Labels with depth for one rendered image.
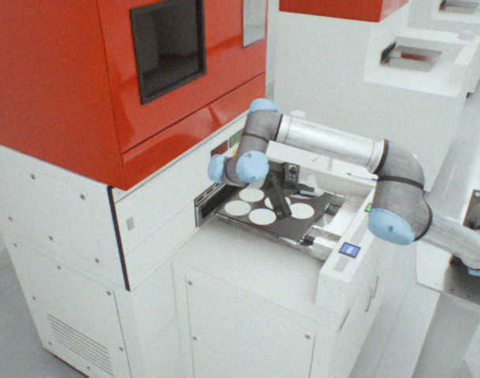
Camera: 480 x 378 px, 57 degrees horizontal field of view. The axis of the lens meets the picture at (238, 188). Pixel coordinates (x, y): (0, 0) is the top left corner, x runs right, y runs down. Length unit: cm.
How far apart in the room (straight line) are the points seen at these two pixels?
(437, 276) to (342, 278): 42
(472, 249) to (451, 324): 59
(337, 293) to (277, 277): 24
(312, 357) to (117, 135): 93
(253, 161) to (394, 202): 36
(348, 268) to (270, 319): 32
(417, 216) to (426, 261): 57
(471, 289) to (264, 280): 68
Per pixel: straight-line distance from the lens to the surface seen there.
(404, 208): 115
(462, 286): 168
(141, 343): 172
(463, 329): 193
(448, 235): 130
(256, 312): 154
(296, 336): 152
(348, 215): 176
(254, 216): 167
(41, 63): 129
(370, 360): 243
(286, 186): 127
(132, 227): 139
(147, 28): 121
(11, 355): 261
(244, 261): 159
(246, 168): 108
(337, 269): 140
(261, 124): 114
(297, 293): 150
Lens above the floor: 189
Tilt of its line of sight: 33 degrees down
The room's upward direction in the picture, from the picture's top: straight up
